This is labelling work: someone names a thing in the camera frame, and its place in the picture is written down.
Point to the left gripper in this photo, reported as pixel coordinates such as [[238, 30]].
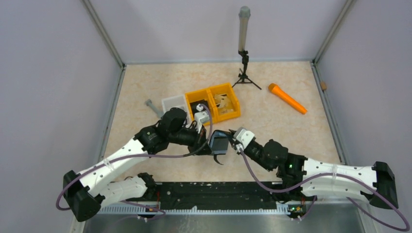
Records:
[[202, 147]]

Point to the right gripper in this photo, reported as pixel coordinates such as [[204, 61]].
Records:
[[234, 142]]

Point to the black leather card holder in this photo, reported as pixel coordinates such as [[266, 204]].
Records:
[[219, 143]]

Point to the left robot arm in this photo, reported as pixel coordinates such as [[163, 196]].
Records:
[[86, 192]]

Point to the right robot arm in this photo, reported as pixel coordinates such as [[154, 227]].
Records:
[[308, 177]]

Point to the beige striped cards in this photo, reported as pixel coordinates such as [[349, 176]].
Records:
[[223, 104]]

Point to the yellow bin with beige cards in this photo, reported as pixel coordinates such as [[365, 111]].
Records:
[[227, 88]]

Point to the yellow bin with black cards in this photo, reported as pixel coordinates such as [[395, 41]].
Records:
[[202, 96]]

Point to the white plastic bin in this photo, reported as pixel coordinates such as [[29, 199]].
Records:
[[178, 101]]

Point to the black mini tripod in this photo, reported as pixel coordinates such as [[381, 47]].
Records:
[[243, 77]]

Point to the orange toy microphone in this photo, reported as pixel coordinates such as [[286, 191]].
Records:
[[276, 90]]

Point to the grey plastic bolt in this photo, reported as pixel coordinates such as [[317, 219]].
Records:
[[157, 111]]

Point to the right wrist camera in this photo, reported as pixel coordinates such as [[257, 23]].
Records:
[[242, 138]]

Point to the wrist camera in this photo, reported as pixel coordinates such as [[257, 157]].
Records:
[[242, 138], [201, 117]]

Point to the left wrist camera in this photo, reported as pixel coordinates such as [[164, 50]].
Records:
[[201, 117]]

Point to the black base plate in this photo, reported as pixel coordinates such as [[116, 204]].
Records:
[[217, 196]]

